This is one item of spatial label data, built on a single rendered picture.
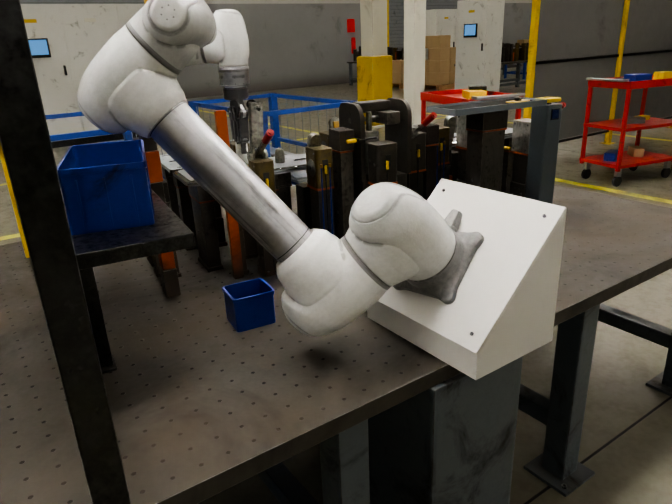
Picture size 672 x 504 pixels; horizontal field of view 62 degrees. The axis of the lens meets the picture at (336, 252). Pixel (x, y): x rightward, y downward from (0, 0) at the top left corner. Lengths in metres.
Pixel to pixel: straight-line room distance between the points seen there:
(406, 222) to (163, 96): 0.54
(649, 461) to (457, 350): 1.17
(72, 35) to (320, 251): 8.59
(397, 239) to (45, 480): 0.76
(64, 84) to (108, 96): 8.34
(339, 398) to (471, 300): 0.35
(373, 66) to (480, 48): 3.70
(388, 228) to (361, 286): 0.14
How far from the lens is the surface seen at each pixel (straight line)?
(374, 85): 9.18
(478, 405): 1.39
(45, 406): 1.31
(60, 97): 9.53
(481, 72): 12.33
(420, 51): 6.14
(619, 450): 2.27
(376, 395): 1.15
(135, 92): 1.18
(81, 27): 9.61
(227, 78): 1.74
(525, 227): 1.27
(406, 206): 1.13
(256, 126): 1.63
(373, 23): 9.23
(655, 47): 8.57
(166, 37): 1.15
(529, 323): 1.29
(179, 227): 1.16
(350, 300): 1.18
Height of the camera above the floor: 1.37
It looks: 21 degrees down
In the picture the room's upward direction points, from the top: 2 degrees counter-clockwise
